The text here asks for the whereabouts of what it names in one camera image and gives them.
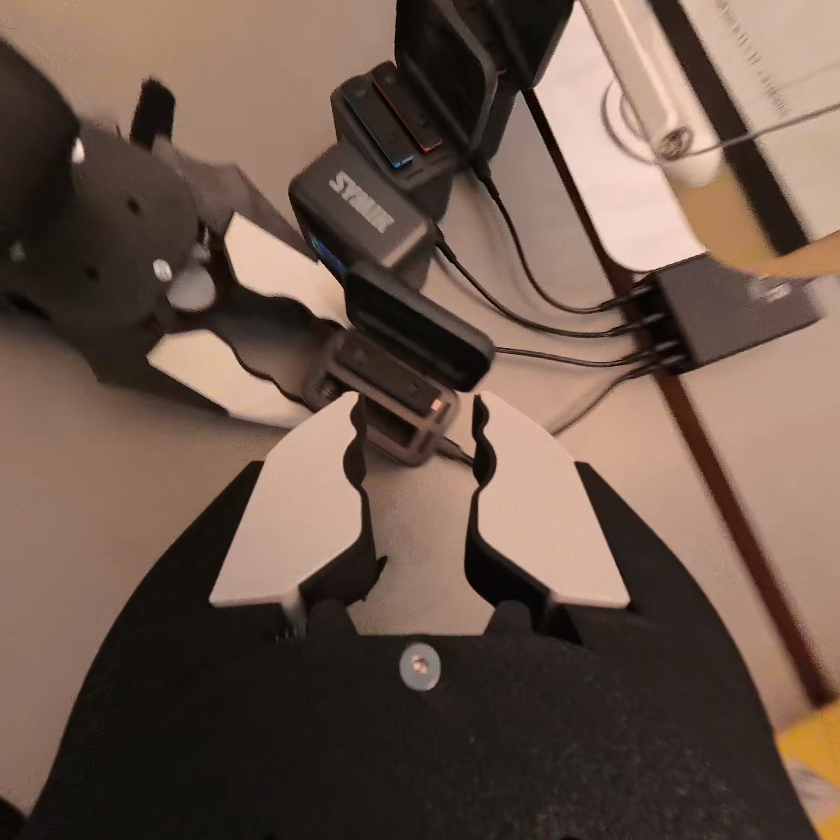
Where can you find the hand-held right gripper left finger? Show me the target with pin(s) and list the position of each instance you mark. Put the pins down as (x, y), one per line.
(289, 525)

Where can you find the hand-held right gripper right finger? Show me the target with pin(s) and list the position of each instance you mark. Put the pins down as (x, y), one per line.
(544, 525)

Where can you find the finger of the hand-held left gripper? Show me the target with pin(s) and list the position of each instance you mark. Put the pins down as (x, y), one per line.
(275, 262)
(223, 374)

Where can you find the plain black battery charger case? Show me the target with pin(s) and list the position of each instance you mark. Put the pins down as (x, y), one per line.
(420, 328)

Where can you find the black charger case holding batteries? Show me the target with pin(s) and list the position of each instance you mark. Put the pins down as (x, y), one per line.
(472, 177)

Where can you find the black charger case printed lid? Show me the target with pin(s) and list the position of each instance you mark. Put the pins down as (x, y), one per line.
(367, 210)

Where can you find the black battery with blue edge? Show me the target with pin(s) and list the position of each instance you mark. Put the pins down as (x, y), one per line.
(377, 121)

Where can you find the black battery with red edge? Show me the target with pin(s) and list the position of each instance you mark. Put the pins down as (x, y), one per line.
(403, 108)

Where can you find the black multi-port charging hub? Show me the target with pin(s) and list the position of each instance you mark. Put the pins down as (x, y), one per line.
(722, 308)

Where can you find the white rounded pad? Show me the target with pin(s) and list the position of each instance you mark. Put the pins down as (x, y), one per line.
(617, 210)

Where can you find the black device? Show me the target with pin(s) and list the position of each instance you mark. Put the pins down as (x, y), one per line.
(538, 39)

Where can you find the yellow bin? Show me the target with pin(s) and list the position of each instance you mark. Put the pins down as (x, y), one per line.
(814, 774)

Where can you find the white device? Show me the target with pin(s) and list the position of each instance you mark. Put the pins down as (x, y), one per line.
(646, 85)

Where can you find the white panel with black edge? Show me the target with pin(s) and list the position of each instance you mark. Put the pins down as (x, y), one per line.
(774, 52)

